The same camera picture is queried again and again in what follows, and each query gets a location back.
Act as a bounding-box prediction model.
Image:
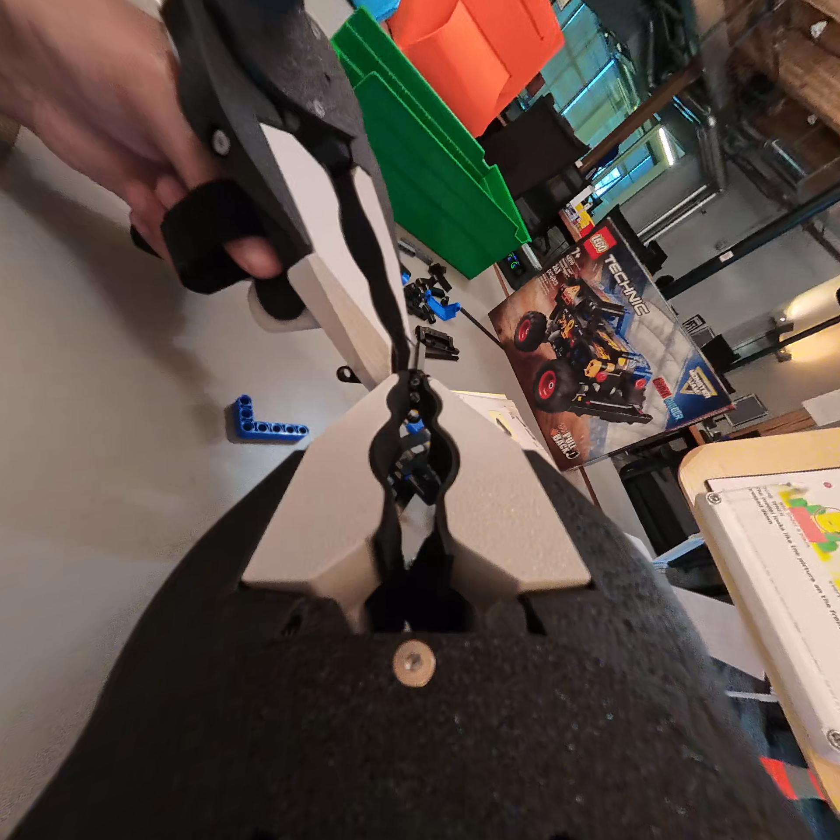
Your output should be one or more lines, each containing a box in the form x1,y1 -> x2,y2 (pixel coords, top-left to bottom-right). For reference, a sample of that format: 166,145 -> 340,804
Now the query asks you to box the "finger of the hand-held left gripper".
261,123 -> 413,389
353,165 -> 406,317

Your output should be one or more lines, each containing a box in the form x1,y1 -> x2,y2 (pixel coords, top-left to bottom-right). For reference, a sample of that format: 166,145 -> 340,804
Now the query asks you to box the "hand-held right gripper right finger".
422,374 -> 593,619

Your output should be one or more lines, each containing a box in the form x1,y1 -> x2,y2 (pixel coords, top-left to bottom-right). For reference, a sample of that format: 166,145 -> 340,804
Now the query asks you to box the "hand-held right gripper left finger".
239,373 -> 412,632

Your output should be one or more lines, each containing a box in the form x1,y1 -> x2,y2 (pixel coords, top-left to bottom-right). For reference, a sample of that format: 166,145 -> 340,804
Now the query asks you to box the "small black lego assembly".
386,369 -> 457,516

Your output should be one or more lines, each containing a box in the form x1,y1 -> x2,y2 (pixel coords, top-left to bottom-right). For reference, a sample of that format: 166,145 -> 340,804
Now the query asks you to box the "pile of black lego beams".
402,261 -> 462,324

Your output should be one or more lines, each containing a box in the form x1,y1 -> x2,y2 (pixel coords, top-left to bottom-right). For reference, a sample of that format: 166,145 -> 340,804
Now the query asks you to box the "lego instruction booklet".
453,390 -> 549,455

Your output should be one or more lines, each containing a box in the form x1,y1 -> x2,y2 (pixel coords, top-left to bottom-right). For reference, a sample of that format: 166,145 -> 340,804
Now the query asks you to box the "blue L-shaped lego beam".
228,394 -> 311,443

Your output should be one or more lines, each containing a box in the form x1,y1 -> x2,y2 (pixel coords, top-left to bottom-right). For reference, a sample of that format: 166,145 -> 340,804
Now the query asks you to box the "long black lego axle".
458,306 -> 508,349

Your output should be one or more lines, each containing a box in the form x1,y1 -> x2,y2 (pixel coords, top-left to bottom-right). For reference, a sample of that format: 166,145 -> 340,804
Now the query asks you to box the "monster truck lego box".
489,220 -> 736,472

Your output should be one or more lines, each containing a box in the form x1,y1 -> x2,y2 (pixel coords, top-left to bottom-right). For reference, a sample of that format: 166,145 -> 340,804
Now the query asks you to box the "person's left hand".
0,0 -> 285,280

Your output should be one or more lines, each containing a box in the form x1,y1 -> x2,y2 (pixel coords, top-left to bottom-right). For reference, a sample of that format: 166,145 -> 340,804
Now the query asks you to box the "green plastic bin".
330,7 -> 492,181
354,71 -> 533,280

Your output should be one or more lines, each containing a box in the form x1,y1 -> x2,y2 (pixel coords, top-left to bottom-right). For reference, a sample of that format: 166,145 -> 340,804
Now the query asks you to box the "black device with green display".
497,246 -> 532,290

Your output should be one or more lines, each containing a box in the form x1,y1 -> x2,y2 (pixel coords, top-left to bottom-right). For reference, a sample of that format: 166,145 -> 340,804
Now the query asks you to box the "black box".
479,95 -> 592,199

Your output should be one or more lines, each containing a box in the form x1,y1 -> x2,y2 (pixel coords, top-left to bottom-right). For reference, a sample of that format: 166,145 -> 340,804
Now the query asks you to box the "orange plastic bin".
386,0 -> 566,139

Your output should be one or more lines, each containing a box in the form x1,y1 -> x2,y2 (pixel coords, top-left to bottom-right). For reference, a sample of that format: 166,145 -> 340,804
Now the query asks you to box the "printed instruction sheet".
707,467 -> 840,631

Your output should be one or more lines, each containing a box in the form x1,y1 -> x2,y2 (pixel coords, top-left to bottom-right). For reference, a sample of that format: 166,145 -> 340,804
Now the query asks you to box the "orange traffic cone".
760,755 -> 829,803

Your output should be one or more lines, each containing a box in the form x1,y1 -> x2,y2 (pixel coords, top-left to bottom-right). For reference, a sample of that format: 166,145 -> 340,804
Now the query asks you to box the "black lego frame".
413,325 -> 462,363

